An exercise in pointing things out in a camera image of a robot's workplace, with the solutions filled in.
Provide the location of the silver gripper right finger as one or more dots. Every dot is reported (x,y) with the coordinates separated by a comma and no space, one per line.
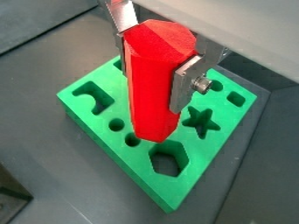
(190,75)

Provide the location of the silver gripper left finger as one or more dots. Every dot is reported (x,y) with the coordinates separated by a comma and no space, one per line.
(120,11)

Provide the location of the red hexagonal prism block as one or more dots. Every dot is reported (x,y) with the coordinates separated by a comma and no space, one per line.
(156,47)

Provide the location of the green shape sorting board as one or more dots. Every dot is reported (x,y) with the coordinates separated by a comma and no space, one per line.
(164,168)

